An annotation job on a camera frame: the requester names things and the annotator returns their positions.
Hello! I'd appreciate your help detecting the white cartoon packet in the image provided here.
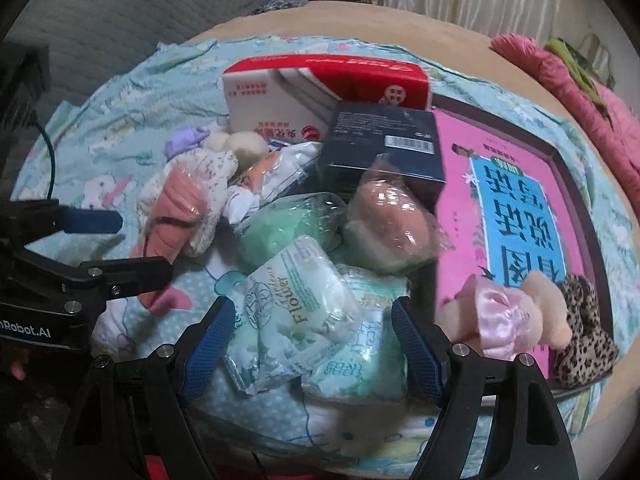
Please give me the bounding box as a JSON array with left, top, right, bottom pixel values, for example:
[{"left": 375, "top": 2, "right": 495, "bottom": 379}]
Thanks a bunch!
[{"left": 225, "top": 141, "right": 323, "bottom": 221}]

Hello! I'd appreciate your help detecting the teal cartoon cat blanket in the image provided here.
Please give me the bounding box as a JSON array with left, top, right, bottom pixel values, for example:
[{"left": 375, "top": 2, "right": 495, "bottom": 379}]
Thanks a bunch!
[{"left": 10, "top": 34, "right": 636, "bottom": 478}]

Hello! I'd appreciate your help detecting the pink quilt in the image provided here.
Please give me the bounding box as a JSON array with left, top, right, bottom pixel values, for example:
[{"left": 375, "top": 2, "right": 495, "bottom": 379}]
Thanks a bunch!
[{"left": 490, "top": 34, "right": 640, "bottom": 211}]

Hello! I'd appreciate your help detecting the round beige bed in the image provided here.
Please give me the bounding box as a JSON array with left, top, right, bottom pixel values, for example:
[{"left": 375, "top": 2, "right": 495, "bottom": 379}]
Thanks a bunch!
[{"left": 192, "top": 0, "right": 640, "bottom": 281}]

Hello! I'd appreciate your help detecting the black cable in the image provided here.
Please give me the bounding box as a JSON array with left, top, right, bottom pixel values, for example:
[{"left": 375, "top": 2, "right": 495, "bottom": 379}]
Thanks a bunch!
[{"left": 27, "top": 112, "right": 57, "bottom": 203}]

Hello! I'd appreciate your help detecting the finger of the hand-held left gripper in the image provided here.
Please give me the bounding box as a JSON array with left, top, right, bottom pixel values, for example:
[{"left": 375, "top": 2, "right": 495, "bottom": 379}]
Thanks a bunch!
[
  {"left": 0, "top": 199, "right": 124, "bottom": 252},
  {"left": 0, "top": 247, "right": 174, "bottom": 312}
]

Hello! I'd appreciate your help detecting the white green flower tissue packet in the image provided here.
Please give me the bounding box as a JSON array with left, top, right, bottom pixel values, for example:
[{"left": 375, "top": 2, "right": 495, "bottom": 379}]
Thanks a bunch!
[{"left": 222, "top": 235, "right": 362, "bottom": 395}]

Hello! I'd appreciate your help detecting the bagged floral carrot plush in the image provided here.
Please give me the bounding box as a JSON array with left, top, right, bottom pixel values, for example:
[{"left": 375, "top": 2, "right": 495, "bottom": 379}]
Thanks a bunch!
[{"left": 131, "top": 147, "right": 240, "bottom": 311}]

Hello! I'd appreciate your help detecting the green cloth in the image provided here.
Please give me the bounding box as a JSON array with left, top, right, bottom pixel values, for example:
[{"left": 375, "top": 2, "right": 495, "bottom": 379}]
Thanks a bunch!
[{"left": 544, "top": 39, "right": 608, "bottom": 111}]

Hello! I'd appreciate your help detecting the grey tray with pink bottom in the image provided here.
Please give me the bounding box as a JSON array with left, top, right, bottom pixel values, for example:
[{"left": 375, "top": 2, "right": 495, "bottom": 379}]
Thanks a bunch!
[{"left": 425, "top": 92, "right": 617, "bottom": 401}]

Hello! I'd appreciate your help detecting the dark patterned cloth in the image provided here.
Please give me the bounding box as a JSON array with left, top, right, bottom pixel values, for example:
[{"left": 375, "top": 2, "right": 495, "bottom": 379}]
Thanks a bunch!
[{"left": 252, "top": 0, "right": 306, "bottom": 15}]

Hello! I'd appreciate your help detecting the red and white tissue box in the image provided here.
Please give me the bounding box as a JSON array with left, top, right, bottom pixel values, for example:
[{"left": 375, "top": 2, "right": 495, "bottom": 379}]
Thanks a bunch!
[{"left": 222, "top": 53, "right": 432, "bottom": 147}]

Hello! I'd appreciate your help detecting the grey quilted headboard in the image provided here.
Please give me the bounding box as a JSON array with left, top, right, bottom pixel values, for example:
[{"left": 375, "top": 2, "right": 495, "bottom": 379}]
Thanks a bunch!
[{"left": 0, "top": 0, "right": 286, "bottom": 126}]

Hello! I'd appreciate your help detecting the leopard print cloth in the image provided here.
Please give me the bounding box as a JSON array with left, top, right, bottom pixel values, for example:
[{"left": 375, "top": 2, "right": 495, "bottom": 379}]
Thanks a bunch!
[{"left": 552, "top": 274, "right": 620, "bottom": 390}]

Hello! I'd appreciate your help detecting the bagged brown plush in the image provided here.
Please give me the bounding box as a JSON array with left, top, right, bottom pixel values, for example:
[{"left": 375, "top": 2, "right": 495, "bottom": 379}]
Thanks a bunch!
[{"left": 342, "top": 155, "right": 453, "bottom": 275}]

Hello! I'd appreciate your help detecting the cream plush with purple bow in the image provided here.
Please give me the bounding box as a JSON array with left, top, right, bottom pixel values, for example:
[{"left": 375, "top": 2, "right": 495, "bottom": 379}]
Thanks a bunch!
[{"left": 165, "top": 127, "right": 271, "bottom": 171}]

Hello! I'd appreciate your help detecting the dark blue box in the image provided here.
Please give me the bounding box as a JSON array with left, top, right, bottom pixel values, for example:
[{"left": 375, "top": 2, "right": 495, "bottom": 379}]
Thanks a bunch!
[{"left": 316, "top": 100, "right": 447, "bottom": 196}]

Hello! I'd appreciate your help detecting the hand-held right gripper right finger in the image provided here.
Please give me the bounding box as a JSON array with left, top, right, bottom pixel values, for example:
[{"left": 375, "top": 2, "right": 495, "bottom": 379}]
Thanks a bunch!
[{"left": 390, "top": 296, "right": 581, "bottom": 480}]

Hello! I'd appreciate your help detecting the bagged green plush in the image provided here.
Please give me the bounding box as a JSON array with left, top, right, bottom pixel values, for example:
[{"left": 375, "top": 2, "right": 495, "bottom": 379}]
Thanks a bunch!
[{"left": 234, "top": 192, "right": 348, "bottom": 268}]

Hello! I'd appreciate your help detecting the cream plush with pink bow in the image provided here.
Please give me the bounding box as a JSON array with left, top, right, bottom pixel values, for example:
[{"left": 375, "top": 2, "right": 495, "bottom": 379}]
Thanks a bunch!
[{"left": 436, "top": 270, "right": 573, "bottom": 361}]

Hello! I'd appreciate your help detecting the green leaf tissue packet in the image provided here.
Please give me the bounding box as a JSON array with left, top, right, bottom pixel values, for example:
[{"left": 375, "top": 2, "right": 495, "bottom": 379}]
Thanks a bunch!
[{"left": 300, "top": 265, "right": 411, "bottom": 403}]

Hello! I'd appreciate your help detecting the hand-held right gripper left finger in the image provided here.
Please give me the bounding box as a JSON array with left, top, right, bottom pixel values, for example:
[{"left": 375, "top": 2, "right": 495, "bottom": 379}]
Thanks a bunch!
[{"left": 52, "top": 297, "right": 238, "bottom": 480}]

